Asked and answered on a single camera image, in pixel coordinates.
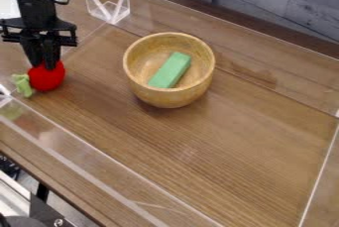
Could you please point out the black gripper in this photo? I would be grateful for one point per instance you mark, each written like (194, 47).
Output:
(64, 36)

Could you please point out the red plush fruit green leaves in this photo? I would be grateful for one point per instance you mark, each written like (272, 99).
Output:
(39, 79)

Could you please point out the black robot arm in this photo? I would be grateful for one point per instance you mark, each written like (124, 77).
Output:
(37, 14)

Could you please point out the light wooden bowl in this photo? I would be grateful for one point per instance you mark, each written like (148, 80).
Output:
(147, 54)

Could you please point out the green rectangular block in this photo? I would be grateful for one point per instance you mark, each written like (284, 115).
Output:
(171, 71)

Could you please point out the black table leg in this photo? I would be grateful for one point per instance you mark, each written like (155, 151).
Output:
(43, 192)

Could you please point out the black clamp with bolt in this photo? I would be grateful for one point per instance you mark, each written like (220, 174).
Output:
(45, 214)

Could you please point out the clear acrylic enclosure wall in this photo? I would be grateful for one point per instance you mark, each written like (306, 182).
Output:
(246, 158)

